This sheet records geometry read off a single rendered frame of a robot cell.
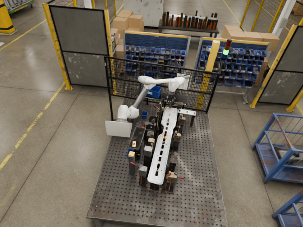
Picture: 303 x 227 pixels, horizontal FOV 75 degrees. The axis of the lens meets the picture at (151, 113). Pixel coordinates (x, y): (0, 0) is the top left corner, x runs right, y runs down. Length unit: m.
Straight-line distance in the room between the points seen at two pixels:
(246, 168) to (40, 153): 3.81
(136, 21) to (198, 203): 5.80
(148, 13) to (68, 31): 5.03
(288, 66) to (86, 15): 4.27
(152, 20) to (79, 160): 6.91
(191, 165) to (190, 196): 0.46
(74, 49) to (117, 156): 2.82
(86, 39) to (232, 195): 4.08
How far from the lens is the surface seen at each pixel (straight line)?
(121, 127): 3.03
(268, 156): 4.31
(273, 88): 5.41
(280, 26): 6.87
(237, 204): 3.71
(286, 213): 3.79
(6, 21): 9.54
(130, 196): 2.66
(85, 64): 4.98
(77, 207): 3.48
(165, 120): 3.03
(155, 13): 9.17
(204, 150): 3.17
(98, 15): 4.40
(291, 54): 5.04
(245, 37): 5.60
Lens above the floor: 3.11
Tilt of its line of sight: 43 degrees down
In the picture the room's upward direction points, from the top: 4 degrees clockwise
